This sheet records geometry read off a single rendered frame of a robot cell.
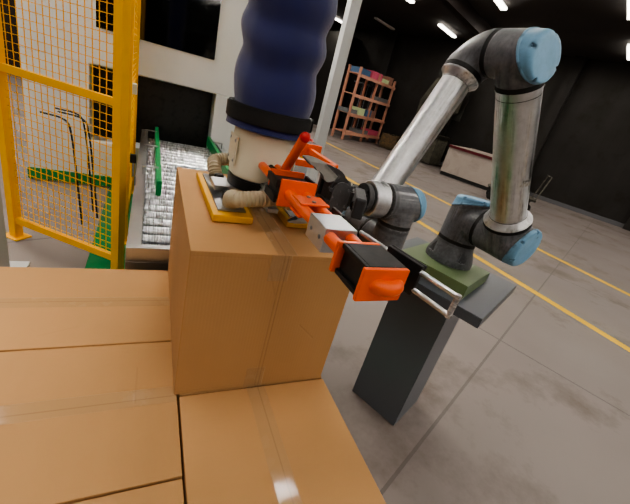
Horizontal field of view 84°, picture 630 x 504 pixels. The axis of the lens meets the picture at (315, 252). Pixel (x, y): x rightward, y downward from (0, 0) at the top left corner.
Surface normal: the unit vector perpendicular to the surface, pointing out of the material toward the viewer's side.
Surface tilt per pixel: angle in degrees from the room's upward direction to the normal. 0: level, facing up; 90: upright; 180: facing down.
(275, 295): 90
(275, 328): 90
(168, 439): 0
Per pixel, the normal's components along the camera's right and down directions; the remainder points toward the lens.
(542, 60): 0.43, 0.37
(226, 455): 0.25, -0.88
